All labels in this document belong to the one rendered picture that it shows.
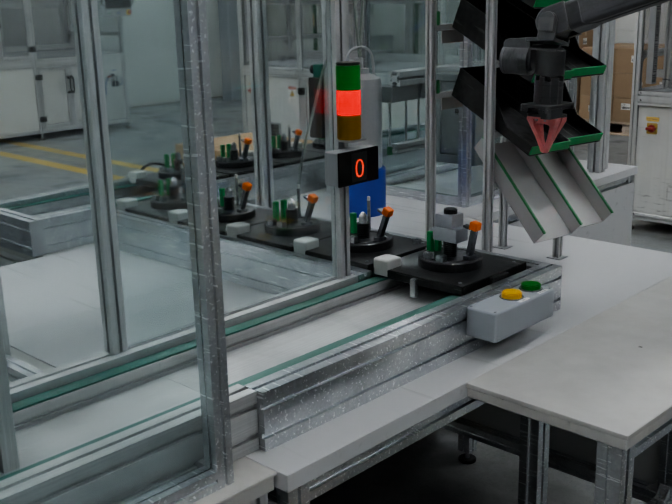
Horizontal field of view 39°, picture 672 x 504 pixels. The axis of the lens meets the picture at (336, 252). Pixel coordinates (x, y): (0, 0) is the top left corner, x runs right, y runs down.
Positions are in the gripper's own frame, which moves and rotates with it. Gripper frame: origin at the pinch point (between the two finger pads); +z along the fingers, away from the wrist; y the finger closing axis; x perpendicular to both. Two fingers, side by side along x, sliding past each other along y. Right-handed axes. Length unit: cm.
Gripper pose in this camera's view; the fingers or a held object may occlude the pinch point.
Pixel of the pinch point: (544, 148)
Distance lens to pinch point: 195.5
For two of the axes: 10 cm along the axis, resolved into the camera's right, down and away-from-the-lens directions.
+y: -6.9, 2.0, -7.0
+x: 7.2, 2.0, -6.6
